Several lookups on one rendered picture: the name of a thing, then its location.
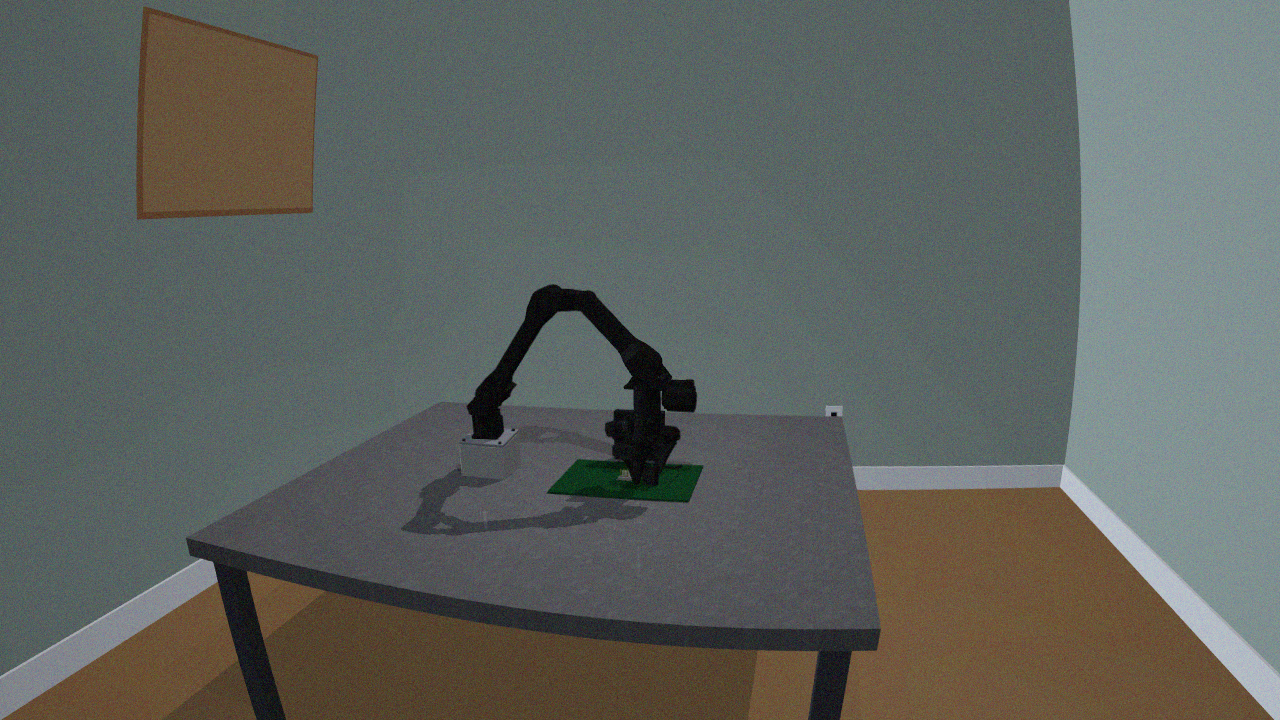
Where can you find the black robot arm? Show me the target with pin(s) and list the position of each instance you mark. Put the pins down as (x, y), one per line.
(649, 375)

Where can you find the black cable with plug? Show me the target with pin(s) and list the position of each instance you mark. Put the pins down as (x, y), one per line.
(650, 475)

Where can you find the green circuit board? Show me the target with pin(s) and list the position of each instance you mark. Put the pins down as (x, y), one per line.
(607, 479)

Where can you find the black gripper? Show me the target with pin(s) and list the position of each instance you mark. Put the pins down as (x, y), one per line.
(647, 431)

